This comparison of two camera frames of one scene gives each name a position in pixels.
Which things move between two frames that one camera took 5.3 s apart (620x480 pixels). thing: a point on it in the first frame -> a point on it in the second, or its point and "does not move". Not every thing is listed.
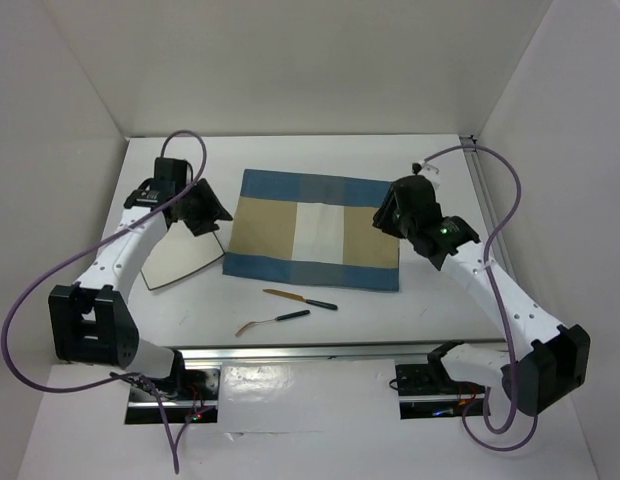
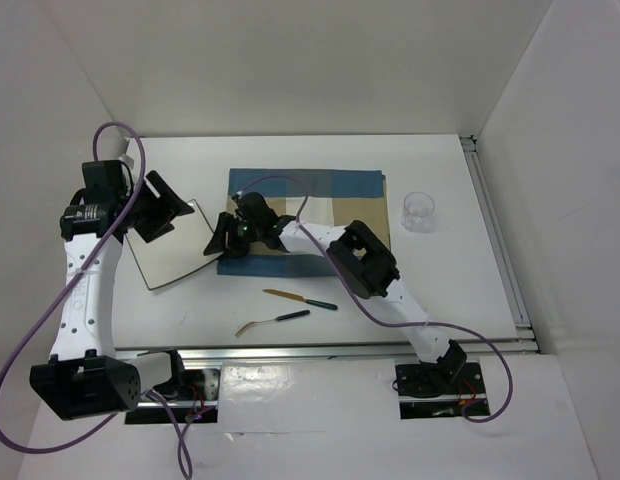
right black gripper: x=382 y=216 -> x=227 y=223
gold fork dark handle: x=241 y=329 does not move
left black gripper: x=212 y=209 -> x=158 y=225
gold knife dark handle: x=315 y=303 does not move
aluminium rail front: x=257 y=355 does not move
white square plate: x=177 y=252 does not move
